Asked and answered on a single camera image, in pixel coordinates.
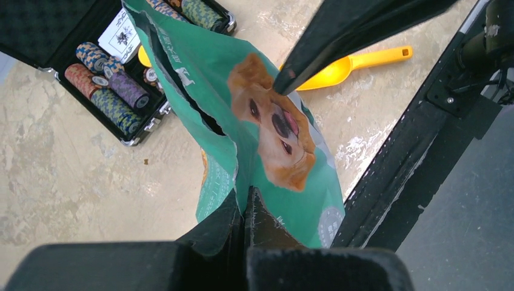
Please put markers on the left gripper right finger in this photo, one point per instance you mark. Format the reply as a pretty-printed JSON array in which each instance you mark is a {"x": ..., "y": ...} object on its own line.
[{"x": 274, "y": 260}]

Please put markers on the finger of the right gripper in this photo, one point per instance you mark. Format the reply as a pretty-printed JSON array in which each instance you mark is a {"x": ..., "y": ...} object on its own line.
[{"x": 342, "y": 27}]

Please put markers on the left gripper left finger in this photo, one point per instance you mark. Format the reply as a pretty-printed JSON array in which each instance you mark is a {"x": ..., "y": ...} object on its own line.
[{"x": 198, "y": 260}]

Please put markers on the yellow plastic scoop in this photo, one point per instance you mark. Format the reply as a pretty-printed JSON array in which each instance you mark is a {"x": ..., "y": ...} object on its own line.
[{"x": 339, "y": 70}]

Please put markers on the green pet food bag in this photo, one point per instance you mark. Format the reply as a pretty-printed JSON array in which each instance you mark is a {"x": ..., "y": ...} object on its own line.
[{"x": 221, "y": 88}]

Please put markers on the black poker chip case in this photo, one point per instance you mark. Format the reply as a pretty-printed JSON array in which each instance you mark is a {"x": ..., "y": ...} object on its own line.
[{"x": 93, "y": 51}]

